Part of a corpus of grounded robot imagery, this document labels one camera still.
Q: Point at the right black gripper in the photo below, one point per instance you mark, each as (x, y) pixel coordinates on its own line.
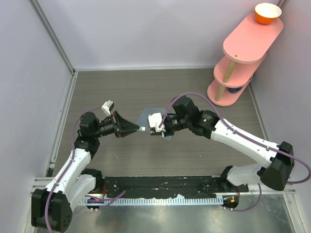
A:
(165, 124)

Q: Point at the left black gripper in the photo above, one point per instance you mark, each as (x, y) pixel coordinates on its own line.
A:
(115, 124)

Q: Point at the blue grey envelope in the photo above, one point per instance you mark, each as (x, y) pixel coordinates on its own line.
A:
(143, 120)

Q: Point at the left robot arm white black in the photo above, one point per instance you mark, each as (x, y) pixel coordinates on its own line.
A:
(52, 207)

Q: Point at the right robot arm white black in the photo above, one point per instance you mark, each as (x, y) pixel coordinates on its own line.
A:
(272, 165)

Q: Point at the blue object under shelf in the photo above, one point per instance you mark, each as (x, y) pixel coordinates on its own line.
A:
(234, 90)

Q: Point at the pink three tier shelf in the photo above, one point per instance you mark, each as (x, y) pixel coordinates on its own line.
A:
(244, 50)

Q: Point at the orange bowl white inside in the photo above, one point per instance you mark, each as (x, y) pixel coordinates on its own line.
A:
(266, 13)

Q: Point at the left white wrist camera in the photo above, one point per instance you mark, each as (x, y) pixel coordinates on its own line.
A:
(107, 107)

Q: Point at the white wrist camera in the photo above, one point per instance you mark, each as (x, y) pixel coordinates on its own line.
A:
(107, 107)
(154, 122)

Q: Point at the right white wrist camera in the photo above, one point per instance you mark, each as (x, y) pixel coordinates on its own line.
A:
(154, 122)

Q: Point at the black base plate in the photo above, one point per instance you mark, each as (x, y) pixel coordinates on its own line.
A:
(164, 187)

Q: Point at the white slotted cable duct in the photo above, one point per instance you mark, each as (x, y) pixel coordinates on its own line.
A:
(179, 200)

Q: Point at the aluminium frame rail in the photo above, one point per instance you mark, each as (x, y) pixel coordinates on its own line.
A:
(47, 26)

